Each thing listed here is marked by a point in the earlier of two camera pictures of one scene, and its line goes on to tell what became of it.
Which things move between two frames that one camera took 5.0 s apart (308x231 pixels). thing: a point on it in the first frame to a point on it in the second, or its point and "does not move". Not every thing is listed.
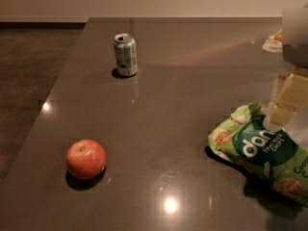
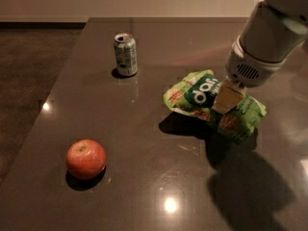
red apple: (86, 159) does not move
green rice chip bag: (243, 137) to (194, 92)
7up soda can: (126, 54) does not move
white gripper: (295, 53) to (246, 68)
